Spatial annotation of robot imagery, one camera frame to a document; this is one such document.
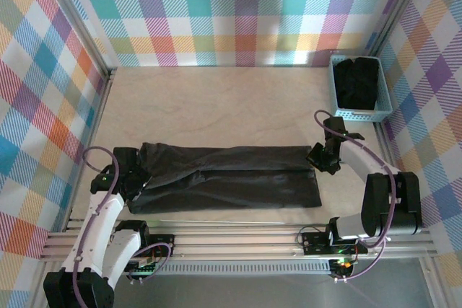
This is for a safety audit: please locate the aluminium frame post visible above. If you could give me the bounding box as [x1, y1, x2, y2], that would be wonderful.
[367, 0, 434, 58]
[34, 0, 118, 74]

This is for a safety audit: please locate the grey slotted cable duct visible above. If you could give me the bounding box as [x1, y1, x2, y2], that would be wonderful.
[57, 260, 333, 276]

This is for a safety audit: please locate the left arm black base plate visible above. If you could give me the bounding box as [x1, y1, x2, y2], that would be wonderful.
[110, 234, 176, 258]

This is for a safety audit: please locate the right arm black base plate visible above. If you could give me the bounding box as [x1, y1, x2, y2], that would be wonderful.
[301, 231, 369, 255]

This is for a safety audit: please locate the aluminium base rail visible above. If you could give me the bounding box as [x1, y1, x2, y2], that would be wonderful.
[39, 219, 440, 260]

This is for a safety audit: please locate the aluminium side rail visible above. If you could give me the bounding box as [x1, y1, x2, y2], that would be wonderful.
[64, 68, 118, 233]

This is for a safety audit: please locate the dark grey t-shirt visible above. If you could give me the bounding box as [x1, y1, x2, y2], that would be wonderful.
[128, 141, 323, 215]

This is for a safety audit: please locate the black clothes pile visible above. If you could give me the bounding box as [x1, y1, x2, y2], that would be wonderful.
[332, 57, 383, 110]

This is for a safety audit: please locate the light blue plastic basket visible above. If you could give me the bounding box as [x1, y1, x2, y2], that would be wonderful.
[330, 54, 393, 123]

